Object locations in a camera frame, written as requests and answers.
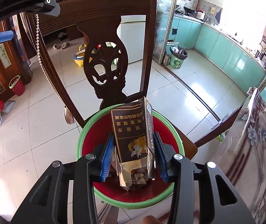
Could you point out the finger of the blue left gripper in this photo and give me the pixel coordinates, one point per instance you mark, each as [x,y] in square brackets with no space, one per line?
[6,36]

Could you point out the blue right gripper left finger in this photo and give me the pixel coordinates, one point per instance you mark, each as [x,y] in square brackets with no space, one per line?
[107,156]

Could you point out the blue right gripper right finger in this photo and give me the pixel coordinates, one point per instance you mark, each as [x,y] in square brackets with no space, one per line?
[161,156]

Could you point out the dark cigarette pack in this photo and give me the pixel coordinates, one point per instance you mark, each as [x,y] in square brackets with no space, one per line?
[134,144]

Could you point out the crumpled paper trash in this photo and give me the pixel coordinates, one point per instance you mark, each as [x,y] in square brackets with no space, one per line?
[139,179]

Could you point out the green kitchen trash bin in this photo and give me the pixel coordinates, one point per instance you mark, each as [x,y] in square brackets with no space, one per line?
[178,55]

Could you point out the teal kitchen cabinets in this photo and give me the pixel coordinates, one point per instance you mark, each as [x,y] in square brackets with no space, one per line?
[222,51]

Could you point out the right hand thumb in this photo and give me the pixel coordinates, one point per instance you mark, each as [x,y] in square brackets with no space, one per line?
[150,220]

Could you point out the red bin with green rim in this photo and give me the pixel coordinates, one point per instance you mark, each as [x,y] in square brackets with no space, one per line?
[96,131]

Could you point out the small red floor bin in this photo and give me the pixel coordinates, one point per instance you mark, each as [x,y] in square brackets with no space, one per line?
[16,85]

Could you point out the yellow child potty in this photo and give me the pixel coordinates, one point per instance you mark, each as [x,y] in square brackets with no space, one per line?
[79,56]

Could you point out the floral patterned tablecloth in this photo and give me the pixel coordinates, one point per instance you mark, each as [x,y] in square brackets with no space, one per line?
[242,154]

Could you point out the dark wooden carved chair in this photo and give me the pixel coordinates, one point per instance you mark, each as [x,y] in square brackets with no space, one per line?
[106,61]

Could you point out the white refrigerator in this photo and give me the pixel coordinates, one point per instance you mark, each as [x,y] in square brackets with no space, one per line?
[131,31]

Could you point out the black wok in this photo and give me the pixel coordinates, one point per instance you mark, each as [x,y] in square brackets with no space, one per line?
[189,11]

